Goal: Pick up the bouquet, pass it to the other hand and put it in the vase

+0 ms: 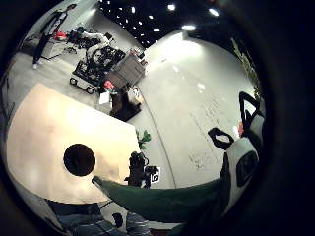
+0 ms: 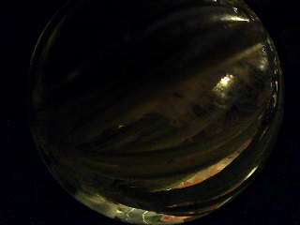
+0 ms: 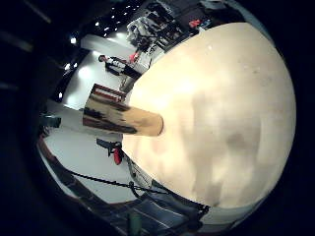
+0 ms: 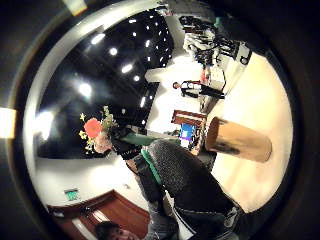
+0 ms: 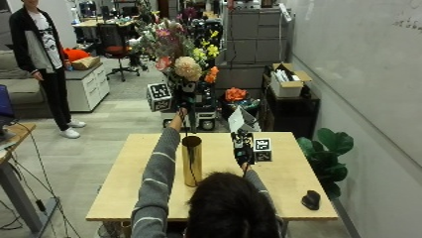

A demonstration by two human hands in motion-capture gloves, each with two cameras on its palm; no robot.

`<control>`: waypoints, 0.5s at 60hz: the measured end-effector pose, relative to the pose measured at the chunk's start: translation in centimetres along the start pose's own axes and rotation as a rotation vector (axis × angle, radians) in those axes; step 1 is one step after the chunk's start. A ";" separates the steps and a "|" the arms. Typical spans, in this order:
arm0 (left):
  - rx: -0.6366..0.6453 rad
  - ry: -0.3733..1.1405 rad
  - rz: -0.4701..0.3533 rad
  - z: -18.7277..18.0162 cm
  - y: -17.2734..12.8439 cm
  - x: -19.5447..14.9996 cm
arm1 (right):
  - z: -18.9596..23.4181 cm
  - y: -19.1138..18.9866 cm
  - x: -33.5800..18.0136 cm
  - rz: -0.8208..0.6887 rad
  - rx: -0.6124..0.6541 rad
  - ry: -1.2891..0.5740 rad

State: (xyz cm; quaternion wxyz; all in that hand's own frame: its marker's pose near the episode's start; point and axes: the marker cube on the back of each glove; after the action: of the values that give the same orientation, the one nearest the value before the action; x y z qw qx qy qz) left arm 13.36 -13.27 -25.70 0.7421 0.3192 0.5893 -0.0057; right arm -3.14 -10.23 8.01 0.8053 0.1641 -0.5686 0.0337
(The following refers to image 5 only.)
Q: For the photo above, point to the cream flower with dark stem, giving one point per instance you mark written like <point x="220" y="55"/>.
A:
<point x="188" y="68"/>

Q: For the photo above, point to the person's left hand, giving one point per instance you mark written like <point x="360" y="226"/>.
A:
<point x="185" y="96"/>

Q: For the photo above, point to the white folded sheet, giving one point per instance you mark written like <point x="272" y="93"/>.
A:
<point x="241" y="120"/>

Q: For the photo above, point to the right glove marker cube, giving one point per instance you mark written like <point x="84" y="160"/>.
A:
<point x="262" y="149"/>

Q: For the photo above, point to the glove marker cube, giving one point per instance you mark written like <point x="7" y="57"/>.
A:
<point x="159" y="97"/>
<point x="262" y="149"/>

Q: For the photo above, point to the left glove marker cube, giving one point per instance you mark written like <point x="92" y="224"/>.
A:
<point x="159" y="97"/>

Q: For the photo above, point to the orange flower bunch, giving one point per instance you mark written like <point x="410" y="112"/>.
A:
<point x="236" y="94"/>

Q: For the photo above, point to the black low cabinet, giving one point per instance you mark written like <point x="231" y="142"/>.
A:
<point x="292" y="115"/>

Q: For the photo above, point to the tall gold vase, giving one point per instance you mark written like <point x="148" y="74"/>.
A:
<point x="192" y="165"/>

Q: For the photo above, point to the bunch of mixed flowers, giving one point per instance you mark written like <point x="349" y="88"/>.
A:
<point x="169" y="43"/>

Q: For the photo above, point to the open cardboard box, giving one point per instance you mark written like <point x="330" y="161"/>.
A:
<point x="288" y="84"/>

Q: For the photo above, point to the black office chair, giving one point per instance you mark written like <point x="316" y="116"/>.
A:
<point x="115" y="44"/>

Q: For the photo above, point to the green leafy potted plant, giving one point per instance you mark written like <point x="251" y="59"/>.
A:
<point x="328" y="158"/>

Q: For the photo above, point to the white drawer cabinet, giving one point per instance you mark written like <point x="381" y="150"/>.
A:
<point x="89" y="87"/>

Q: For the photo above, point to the grey filing cabinets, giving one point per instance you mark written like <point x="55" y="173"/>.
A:
<point x="257" y="36"/>

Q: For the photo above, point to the brown paper bag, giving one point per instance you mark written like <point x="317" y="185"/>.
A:
<point x="85" y="62"/>

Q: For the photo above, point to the black computer mouse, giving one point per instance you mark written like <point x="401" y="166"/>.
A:
<point x="310" y="200"/>

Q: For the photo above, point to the orange cushion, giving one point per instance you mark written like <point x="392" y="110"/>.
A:
<point x="75" y="54"/>

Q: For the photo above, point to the wooden background desk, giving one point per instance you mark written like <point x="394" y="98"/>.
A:
<point x="95" y="23"/>

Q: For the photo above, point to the grey sofa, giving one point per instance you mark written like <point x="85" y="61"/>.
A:
<point x="15" y="84"/>

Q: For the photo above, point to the blue laptop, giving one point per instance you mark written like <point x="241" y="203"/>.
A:
<point x="6" y="104"/>

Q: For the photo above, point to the wooden side desk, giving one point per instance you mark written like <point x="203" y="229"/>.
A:
<point x="15" y="139"/>

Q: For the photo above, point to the white wall board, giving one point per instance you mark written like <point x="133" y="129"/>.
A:
<point x="365" y="66"/>

